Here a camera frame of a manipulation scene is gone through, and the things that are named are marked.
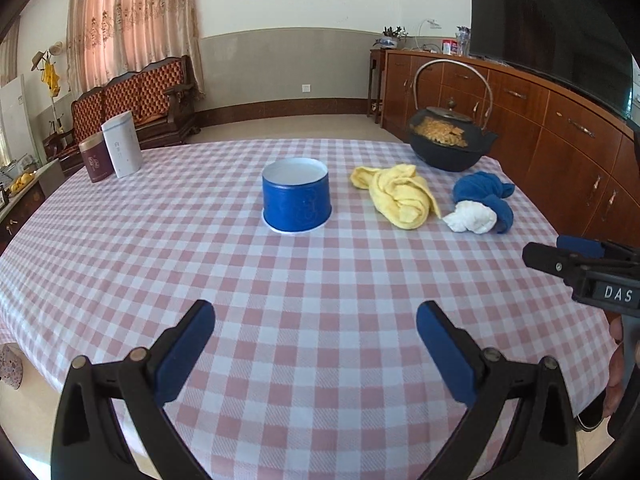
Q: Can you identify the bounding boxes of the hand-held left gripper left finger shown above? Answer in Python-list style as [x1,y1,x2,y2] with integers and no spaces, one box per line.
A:
[50,300,217,480]

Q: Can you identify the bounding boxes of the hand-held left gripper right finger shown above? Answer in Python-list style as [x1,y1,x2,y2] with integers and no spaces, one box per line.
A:
[416,301,581,480]

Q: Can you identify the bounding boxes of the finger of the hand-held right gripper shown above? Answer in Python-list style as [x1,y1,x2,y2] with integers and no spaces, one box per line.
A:
[556,235,640,266]
[522,242,601,288]

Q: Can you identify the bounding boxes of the person's right hand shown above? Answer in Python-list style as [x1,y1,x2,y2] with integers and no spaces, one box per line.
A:
[602,317,632,421]

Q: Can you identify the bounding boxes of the white cloth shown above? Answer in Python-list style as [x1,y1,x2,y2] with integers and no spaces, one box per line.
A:
[443,200,497,234]

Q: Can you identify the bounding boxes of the blue cloth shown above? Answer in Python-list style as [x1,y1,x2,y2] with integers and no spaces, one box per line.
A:
[453,171,516,235]

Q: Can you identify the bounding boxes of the wooden sideboard cabinet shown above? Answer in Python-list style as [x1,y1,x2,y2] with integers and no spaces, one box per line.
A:
[381,49,640,256]

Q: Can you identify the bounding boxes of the pink checkered tablecloth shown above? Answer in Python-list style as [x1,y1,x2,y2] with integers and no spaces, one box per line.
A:
[0,139,618,480]

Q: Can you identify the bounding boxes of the black iron teapot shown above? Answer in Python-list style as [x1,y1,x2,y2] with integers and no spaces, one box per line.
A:
[407,59,500,173]

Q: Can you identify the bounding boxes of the yellow cloth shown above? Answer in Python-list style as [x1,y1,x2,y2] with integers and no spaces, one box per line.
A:
[350,163,442,229]

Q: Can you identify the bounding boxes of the floral patterned seat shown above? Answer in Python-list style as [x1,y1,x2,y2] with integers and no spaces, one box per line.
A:
[0,342,25,388]

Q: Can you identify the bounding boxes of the plain blue paper cup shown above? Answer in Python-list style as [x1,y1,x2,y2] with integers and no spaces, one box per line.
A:
[261,158,332,234]

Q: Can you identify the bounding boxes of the low wooden cabinet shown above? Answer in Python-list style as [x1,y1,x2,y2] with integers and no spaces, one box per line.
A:
[0,160,66,256]

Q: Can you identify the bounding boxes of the maroon tin canister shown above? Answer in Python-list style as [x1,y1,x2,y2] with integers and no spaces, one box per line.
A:
[78,135,113,183]

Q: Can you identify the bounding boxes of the white tin canister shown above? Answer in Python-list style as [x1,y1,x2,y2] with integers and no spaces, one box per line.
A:
[101,112,142,179]

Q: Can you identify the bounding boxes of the black television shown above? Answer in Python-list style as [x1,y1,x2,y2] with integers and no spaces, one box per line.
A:
[470,0,636,121]

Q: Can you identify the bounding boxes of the dark wooden side stand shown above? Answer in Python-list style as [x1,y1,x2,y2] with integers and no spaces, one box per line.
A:
[369,49,387,125]

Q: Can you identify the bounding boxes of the wooden upholstered sofa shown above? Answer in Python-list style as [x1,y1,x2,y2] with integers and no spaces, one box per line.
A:
[42,55,201,171]

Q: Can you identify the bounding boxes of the white desk lamp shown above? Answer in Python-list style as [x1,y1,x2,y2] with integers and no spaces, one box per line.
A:
[419,19,443,51]

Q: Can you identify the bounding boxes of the small potted plant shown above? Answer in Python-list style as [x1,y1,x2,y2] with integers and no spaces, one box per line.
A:
[381,25,408,48]

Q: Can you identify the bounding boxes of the coat rack with hats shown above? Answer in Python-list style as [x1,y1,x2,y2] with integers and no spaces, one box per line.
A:
[31,41,68,136]

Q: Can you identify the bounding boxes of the white standing air conditioner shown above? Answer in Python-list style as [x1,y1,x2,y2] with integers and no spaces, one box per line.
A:
[0,74,31,166]

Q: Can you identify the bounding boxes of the yellow garment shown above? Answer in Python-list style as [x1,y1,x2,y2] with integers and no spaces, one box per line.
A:
[41,57,62,96]

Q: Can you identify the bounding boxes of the embroidered pink curtain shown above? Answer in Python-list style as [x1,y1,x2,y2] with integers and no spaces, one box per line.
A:
[66,0,205,106]

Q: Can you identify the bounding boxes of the sheer window curtain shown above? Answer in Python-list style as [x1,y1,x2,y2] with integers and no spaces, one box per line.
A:
[0,15,21,86]

